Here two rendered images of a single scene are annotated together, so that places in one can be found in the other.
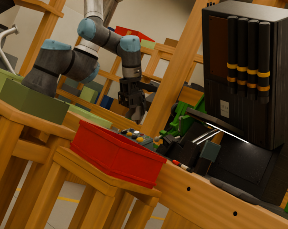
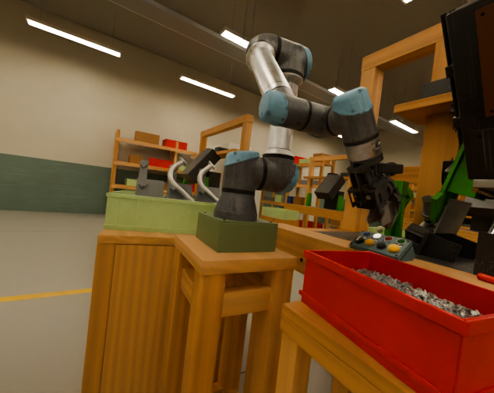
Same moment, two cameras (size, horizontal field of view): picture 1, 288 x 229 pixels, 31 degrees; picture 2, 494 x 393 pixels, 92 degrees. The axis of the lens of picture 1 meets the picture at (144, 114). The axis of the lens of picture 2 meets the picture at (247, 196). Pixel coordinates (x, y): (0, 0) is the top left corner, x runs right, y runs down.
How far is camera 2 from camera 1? 140 cm
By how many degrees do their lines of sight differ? 14
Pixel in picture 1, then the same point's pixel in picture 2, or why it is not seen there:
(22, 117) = (220, 265)
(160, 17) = (303, 146)
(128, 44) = (353, 101)
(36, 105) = (236, 238)
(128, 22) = not seen: hidden behind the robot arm
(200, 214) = not seen: outside the picture
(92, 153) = (360, 327)
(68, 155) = (308, 328)
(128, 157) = (483, 348)
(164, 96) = not seen: hidden behind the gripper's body
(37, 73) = (227, 197)
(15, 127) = (213, 282)
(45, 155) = (266, 299)
